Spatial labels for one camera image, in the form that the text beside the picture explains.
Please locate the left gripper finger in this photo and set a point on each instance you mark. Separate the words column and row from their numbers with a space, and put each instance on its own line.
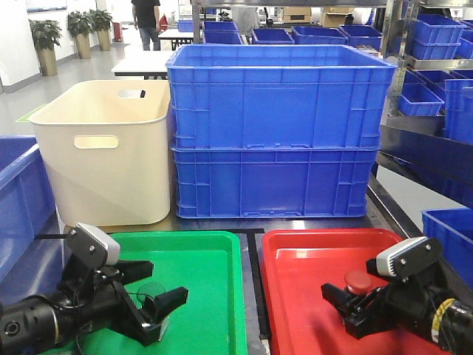
column 130, row 271
column 148, row 324

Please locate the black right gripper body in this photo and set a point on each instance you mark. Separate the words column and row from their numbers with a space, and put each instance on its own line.
column 409, row 305

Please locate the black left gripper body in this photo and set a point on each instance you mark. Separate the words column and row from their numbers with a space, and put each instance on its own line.
column 87, row 301

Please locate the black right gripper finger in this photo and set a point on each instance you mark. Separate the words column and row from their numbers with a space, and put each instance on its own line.
column 352, row 302

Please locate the red mushroom push button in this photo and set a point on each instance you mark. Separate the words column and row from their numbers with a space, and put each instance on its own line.
column 358, row 282

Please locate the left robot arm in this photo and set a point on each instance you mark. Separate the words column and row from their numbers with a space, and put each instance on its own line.
column 30, row 325

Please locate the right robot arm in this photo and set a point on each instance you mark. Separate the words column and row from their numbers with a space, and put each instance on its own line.
column 455, row 335

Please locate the green tray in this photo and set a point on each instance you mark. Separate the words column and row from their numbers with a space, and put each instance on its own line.
column 208, row 264

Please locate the blue bin left edge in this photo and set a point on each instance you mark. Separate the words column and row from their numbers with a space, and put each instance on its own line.
column 27, row 202

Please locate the blue bin edge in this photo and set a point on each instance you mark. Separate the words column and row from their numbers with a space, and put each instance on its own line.
column 27, row 202
column 453, row 228

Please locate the red tray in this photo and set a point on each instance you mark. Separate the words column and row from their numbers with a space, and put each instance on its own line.
column 295, row 264

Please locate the blue bin right edge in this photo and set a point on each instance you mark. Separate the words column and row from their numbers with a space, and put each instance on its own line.
column 453, row 228

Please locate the stacked blue crate lower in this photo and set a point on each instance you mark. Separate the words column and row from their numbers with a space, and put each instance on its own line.
column 272, row 183

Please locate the stacked blue crate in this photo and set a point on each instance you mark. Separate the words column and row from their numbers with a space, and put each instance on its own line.
column 272, row 183
column 267, row 96

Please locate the cream plastic basket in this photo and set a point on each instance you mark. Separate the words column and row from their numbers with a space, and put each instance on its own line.
column 105, row 146

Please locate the stacked blue crate upper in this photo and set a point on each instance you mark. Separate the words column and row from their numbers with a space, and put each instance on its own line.
column 267, row 96

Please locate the person in dark clothes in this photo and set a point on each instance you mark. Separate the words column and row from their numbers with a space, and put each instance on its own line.
column 146, row 15

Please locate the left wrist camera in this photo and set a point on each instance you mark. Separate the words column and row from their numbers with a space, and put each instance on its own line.
column 92, row 246

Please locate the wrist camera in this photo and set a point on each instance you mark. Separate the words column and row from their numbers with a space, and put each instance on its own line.
column 92, row 246
column 406, row 258

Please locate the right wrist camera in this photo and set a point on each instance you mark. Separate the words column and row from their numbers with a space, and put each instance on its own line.
column 406, row 258

